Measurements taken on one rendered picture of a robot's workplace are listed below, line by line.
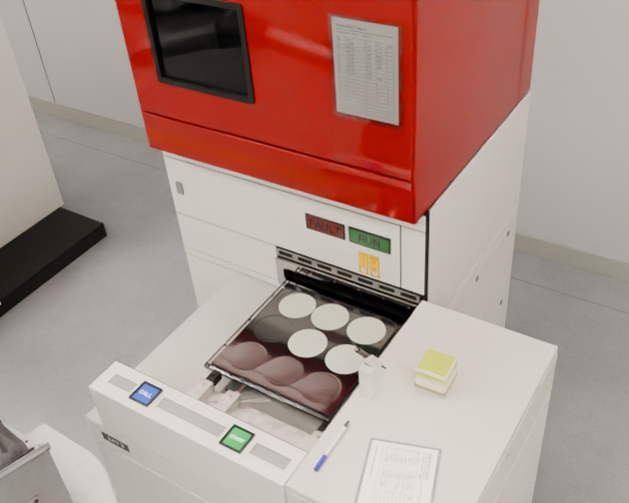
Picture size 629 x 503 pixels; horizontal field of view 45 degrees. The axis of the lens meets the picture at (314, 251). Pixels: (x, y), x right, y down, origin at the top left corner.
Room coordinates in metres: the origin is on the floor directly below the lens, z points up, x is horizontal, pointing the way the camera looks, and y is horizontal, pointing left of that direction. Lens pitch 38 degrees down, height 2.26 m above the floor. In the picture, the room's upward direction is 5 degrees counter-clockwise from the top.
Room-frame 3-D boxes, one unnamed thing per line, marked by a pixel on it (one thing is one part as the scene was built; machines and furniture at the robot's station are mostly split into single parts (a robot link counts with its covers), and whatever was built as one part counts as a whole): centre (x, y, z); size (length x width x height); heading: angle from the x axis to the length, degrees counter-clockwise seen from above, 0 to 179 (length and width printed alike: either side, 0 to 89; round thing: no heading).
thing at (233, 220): (1.67, 0.06, 1.02); 0.82 x 0.03 x 0.40; 54
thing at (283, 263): (1.55, -0.07, 0.89); 0.44 x 0.02 x 0.10; 54
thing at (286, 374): (1.37, 0.04, 0.90); 0.34 x 0.34 x 0.01; 54
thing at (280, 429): (1.15, 0.18, 0.87); 0.36 x 0.08 x 0.03; 54
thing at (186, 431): (1.12, 0.30, 0.89); 0.55 x 0.09 x 0.14; 54
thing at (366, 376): (1.14, -0.10, 1.03); 0.06 x 0.04 x 0.13; 144
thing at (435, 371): (1.14, -0.24, 1.00); 0.07 x 0.07 x 0.07; 57
